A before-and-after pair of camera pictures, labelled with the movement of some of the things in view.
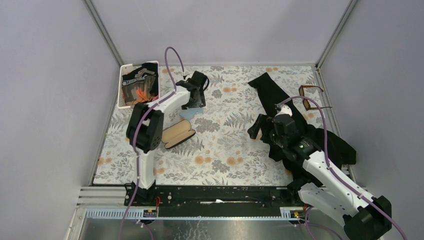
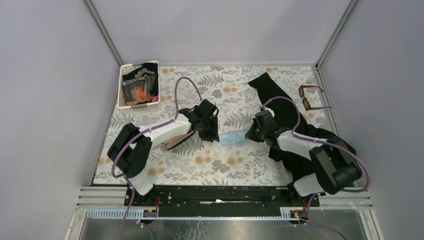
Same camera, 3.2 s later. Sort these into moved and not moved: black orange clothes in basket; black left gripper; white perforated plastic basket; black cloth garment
Moved: black left gripper
Not moved: black cloth garment; white perforated plastic basket; black orange clothes in basket
